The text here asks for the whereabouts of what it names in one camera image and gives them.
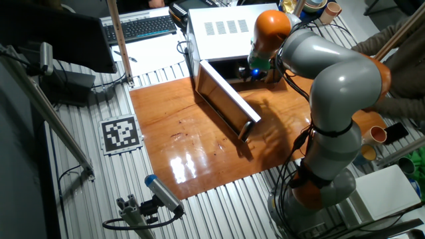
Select metal stand post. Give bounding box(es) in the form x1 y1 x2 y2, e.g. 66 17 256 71
292 0 307 17

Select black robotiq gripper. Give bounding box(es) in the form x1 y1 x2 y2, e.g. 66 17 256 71
244 65 267 82

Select white box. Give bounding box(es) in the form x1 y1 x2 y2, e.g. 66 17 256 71
347 164 422 222

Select upright wooden post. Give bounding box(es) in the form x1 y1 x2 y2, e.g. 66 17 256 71
106 0 135 88

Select green cup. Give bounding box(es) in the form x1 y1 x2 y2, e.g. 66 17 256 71
397 156 416 177

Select pale green bowl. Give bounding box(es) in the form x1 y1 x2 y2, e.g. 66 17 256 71
302 0 329 14

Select silver camera with blue end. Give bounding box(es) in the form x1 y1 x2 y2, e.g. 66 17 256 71
143 173 186 217

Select short aluminium frame beam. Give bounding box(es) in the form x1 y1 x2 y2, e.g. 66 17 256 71
376 135 425 167

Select black and orange teach pendant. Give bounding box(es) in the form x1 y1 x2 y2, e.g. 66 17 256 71
168 0 220 29

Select slanted wooden bar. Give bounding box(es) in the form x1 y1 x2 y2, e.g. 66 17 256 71
373 2 425 62

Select black computer monitor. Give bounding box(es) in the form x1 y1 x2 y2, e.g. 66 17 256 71
0 2 118 74

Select black camera cable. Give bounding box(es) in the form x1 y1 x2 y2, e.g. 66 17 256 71
102 211 182 231

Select black flat box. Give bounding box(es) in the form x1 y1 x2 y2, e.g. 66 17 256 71
39 68 96 108

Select pink cup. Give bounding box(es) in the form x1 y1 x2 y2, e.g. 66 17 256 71
319 1 343 25

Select long aluminium frame beam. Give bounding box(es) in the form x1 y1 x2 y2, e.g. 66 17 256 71
0 42 96 182

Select silver microwave oven body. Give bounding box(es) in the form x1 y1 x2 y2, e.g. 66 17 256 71
185 3 286 86

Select black and white marker plate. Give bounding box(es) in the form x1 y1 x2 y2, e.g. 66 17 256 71
98 114 145 157

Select black smartphone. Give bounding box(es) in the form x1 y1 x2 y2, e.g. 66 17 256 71
383 122 410 146

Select person in grey jacket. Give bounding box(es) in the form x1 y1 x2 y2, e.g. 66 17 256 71
351 15 425 121

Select black pen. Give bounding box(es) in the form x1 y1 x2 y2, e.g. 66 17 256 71
112 49 139 63

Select black cable bundle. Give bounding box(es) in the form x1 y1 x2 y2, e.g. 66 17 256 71
270 21 335 239

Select grey aluminium camera bracket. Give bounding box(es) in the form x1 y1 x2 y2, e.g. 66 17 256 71
116 193 157 239

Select cream cup with orange inside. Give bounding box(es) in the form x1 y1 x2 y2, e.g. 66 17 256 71
363 125 388 147

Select yellow crinkled bag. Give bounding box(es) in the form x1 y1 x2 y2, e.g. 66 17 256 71
280 0 298 14

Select white paper sheets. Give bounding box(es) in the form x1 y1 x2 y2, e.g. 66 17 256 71
111 32 187 78

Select blue cup with yellow inside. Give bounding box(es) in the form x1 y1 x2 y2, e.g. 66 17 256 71
352 143 378 167

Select grey webcam on beam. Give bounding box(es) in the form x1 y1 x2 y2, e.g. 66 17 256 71
39 41 54 76

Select black computer keyboard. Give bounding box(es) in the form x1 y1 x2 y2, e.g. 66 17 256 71
100 13 178 46

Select green cloth object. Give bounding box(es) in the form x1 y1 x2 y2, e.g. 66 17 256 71
406 145 425 200

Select black microwave power cable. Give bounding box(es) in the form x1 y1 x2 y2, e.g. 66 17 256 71
175 40 189 56

